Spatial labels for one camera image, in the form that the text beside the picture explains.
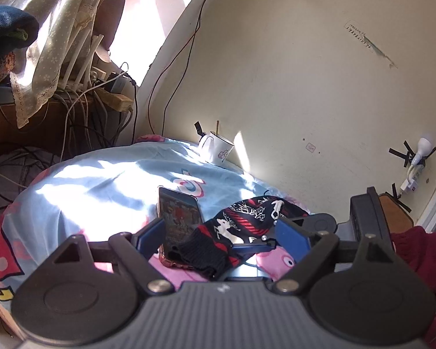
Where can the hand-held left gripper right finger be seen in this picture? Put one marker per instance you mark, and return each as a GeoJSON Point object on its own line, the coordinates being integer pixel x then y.
{"type": "Point", "coordinates": [294, 239]}

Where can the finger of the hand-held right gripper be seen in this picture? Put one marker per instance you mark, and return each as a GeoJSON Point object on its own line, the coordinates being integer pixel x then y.
{"type": "Point", "coordinates": [318, 222]}
{"type": "Point", "coordinates": [256, 248]}

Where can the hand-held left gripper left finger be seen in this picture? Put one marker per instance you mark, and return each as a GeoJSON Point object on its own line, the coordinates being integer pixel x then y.
{"type": "Point", "coordinates": [150, 233]}

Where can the black red patterned sock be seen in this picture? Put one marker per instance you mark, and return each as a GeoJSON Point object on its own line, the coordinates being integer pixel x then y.
{"type": "Point", "coordinates": [223, 225]}

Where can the person's right forearm red sleeve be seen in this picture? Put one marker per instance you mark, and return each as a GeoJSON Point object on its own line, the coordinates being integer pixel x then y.
{"type": "Point", "coordinates": [425, 258]}

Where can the brown wooden board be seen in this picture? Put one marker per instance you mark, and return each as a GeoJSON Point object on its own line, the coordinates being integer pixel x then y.
{"type": "Point", "coordinates": [394, 209]}

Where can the smartphone in pink case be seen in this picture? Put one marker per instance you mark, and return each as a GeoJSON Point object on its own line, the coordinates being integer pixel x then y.
{"type": "Point", "coordinates": [176, 211]}

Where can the white plug adapter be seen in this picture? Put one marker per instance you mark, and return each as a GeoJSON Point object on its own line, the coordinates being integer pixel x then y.
{"type": "Point", "coordinates": [410, 181]}

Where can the black tape cross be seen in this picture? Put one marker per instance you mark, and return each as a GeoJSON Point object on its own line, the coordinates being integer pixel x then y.
{"type": "Point", "coordinates": [401, 152]}

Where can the light blue cartoon printed blanket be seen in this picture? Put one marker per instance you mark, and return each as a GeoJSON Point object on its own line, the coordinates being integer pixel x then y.
{"type": "Point", "coordinates": [94, 189]}

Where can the white light bulb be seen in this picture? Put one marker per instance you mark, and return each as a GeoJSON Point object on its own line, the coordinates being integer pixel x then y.
{"type": "Point", "coordinates": [423, 147]}

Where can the white mug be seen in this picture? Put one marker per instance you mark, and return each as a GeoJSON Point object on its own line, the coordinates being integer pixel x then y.
{"type": "Point", "coordinates": [218, 149]}

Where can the thin stick in mug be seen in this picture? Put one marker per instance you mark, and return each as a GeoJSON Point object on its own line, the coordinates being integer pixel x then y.
{"type": "Point", "coordinates": [216, 127]}

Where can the tan power strip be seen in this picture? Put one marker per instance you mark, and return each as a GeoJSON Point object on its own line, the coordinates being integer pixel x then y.
{"type": "Point", "coordinates": [118, 102]}

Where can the white antenna router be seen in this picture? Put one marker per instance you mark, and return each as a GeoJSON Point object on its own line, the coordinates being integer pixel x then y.
{"type": "Point", "coordinates": [80, 69]}

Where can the dark wooden cabinet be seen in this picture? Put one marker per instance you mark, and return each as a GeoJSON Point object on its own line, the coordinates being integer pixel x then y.
{"type": "Point", "coordinates": [7, 123]}

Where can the beige floral lace curtain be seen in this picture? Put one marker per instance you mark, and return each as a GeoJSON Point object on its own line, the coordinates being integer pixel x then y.
{"type": "Point", "coordinates": [54, 43]}

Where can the brown chair back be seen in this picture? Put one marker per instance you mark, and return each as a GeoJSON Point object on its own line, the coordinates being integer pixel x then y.
{"type": "Point", "coordinates": [112, 14]}

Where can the dark blue folded cloth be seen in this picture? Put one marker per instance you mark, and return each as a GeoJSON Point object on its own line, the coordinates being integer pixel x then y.
{"type": "Point", "coordinates": [7, 29]}

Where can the small square wall sticker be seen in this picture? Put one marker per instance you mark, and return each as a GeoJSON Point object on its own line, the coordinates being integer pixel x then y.
{"type": "Point", "coordinates": [310, 147]}

